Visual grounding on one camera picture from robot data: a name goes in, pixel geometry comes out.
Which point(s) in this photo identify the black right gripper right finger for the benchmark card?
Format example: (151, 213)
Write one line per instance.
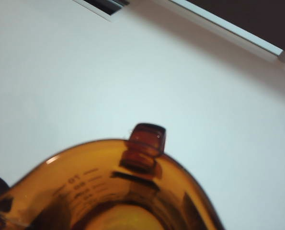
(192, 210)

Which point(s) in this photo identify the small amber measuring cup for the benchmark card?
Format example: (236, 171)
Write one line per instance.
(96, 191)

